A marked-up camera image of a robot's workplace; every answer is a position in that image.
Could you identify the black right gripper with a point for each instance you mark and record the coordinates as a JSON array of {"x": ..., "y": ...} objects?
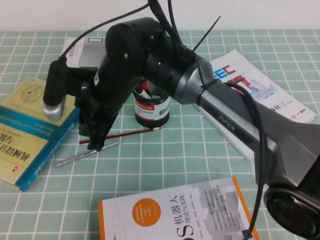
[{"x": 107, "y": 90}]

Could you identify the silver pen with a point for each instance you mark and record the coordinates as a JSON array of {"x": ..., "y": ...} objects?
[{"x": 72, "y": 160}]

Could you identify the dark red pencil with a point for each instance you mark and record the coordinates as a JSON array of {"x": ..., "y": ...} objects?
[{"x": 135, "y": 131}]

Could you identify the black zip tie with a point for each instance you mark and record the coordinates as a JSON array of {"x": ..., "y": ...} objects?
[{"x": 208, "y": 31}]

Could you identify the white HEEC catalogue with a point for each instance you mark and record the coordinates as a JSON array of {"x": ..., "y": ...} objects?
[{"x": 282, "y": 100}]

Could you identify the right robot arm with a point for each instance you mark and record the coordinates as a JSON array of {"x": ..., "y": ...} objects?
[{"x": 225, "y": 112}]

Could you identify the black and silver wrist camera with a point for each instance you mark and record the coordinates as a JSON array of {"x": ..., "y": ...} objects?
[{"x": 53, "y": 85}]

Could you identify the brochure with office photo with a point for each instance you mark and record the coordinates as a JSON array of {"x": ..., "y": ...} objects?
[{"x": 75, "y": 50}]

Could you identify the yellow and teal hardcover book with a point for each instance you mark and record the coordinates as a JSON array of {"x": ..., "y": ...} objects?
[{"x": 25, "y": 140}]

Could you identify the black mesh pen holder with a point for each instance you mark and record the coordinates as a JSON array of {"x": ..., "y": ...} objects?
[{"x": 150, "y": 115}]

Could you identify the white book with orange edge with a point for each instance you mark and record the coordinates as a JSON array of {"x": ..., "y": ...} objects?
[{"x": 150, "y": 225}]

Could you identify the green checked tablecloth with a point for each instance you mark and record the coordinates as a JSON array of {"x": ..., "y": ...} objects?
[{"x": 162, "y": 160}]

